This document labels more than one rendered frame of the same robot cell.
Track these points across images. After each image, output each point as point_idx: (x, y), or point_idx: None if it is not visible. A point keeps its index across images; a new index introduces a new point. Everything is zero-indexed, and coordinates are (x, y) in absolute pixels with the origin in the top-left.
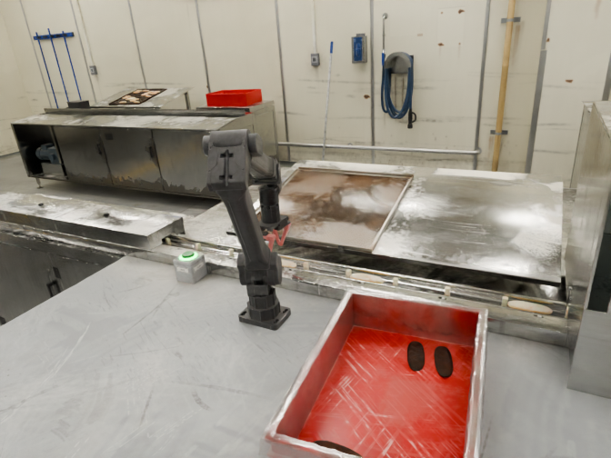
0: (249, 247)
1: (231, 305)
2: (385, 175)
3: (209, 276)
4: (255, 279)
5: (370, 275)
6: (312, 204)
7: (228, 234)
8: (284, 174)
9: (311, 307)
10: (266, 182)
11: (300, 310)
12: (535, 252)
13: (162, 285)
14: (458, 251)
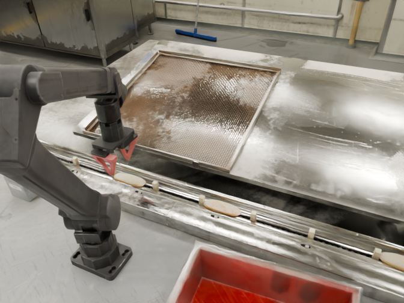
0: (64, 207)
1: (66, 237)
2: (250, 67)
3: None
4: (83, 226)
5: (225, 204)
6: (169, 101)
7: (76, 134)
8: (142, 58)
9: (156, 244)
10: (103, 95)
11: (143, 248)
12: None
13: None
14: (326, 177)
